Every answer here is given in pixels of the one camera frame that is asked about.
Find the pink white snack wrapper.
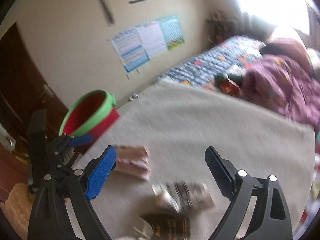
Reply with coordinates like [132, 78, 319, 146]
[114, 146, 151, 181]

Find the grey patterned paper bag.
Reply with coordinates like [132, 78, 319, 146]
[152, 181, 215, 213]

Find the dark brown gold packet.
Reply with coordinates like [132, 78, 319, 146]
[133, 213, 191, 239]

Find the person's left hand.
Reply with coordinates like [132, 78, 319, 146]
[1, 183, 35, 239]

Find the red bin with green rim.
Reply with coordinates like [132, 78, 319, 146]
[59, 89, 120, 154]

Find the grey towel mat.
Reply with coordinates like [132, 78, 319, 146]
[74, 79, 315, 239]

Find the dark brown wooden door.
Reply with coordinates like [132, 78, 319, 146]
[1, 23, 68, 161]

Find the pair of shoes on floor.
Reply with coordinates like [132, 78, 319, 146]
[129, 93, 140, 101]

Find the green plush toy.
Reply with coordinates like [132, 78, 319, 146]
[214, 73, 244, 98]

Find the purple floral quilt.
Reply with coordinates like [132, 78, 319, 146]
[241, 54, 319, 132]

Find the blue plaid cartoon bedsheet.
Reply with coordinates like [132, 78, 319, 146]
[156, 36, 265, 87]

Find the pink pillow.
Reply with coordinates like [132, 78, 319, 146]
[260, 38, 312, 74]

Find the small cluttered side table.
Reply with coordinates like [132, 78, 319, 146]
[206, 10, 239, 47]

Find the bright curtained window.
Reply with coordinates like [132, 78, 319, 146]
[236, 0, 313, 37]

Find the blue alphabet wall poster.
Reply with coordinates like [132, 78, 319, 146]
[112, 27, 150, 73]

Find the black vertical wall bracket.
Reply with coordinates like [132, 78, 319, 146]
[98, 0, 115, 24]

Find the white chart wall poster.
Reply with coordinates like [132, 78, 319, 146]
[136, 21, 167, 58]

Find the teal number wall poster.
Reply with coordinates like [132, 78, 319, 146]
[158, 15, 185, 50]

